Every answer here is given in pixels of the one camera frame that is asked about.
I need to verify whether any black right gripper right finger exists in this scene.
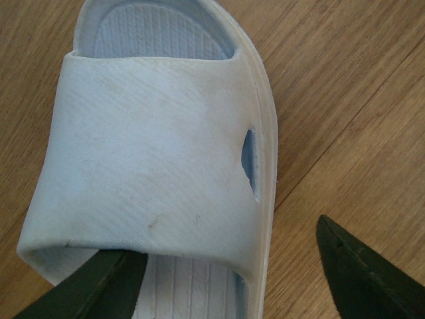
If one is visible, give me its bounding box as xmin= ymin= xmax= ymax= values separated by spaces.
xmin=316 ymin=215 xmax=424 ymax=318

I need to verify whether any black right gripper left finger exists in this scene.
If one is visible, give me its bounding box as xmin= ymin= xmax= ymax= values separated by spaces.
xmin=15 ymin=250 xmax=148 ymax=318

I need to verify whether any light blue slipper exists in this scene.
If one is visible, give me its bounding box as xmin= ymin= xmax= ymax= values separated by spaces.
xmin=17 ymin=1 xmax=278 ymax=318

